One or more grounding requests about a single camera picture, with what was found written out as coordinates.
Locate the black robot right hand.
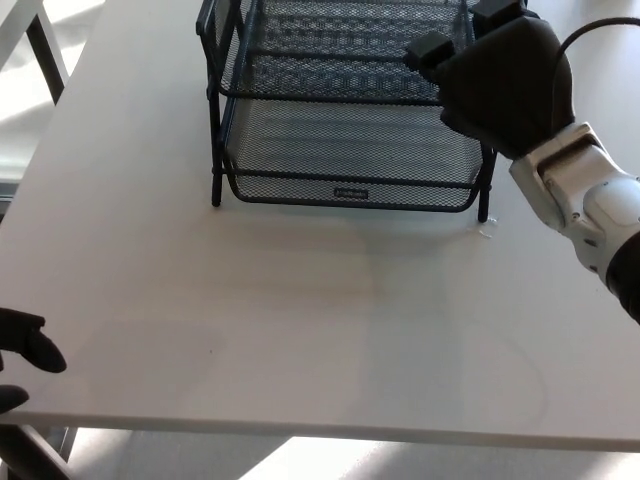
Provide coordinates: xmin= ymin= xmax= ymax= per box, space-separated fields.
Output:
xmin=402 ymin=0 xmax=575 ymax=160

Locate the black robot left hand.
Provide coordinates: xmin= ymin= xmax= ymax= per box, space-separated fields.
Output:
xmin=0 ymin=308 xmax=68 ymax=416

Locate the black mesh drawer tray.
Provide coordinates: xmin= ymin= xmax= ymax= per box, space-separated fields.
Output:
xmin=197 ymin=0 xmax=497 ymax=107

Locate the grey metal desk leg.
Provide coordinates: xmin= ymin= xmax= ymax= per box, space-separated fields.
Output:
xmin=49 ymin=427 xmax=81 ymax=464

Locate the dark brown diagonal leg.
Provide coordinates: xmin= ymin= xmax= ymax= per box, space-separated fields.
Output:
xmin=0 ymin=423 xmax=71 ymax=480

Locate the small black mesh tray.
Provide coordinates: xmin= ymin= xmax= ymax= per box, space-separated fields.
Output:
xmin=247 ymin=0 xmax=476 ymax=64

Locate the black mesh tray with label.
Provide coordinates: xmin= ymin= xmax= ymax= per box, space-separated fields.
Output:
xmin=223 ymin=94 xmax=489 ymax=214

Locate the white side table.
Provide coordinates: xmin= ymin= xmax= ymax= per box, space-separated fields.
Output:
xmin=0 ymin=0 xmax=70 ymax=104

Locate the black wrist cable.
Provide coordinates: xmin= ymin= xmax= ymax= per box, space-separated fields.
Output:
xmin=552 ymin=17 xmax=640 ymax=101

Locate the black metal organizer rack frame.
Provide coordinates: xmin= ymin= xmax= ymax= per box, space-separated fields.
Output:
xmin=195 ymin=0 xmax=499 ymax=224

